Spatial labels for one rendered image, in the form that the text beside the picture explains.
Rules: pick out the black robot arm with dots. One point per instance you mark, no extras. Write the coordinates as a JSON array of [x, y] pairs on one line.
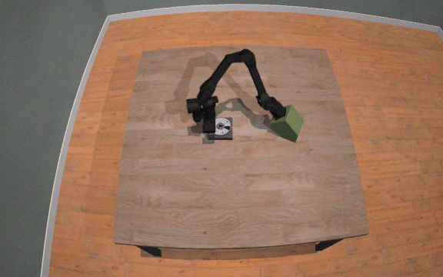
[[208, 87]]

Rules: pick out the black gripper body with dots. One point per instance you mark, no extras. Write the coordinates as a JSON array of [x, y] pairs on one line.
[[209, 126]]

